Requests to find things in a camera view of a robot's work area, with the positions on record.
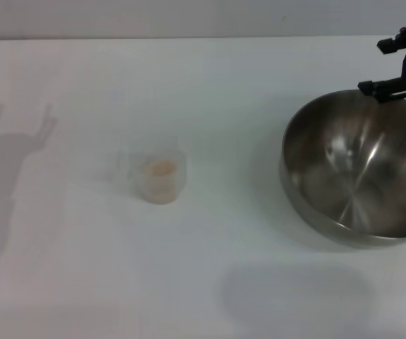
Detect white rice grains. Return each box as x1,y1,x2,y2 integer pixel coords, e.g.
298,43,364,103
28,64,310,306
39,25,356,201
141,159,178,204

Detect stainless steel mixing bowl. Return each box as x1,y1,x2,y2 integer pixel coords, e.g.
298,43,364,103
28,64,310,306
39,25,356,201
278,88,406,247

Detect clear plastic measuring cup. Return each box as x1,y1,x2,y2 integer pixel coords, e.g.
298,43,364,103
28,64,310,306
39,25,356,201
115,135,189,206

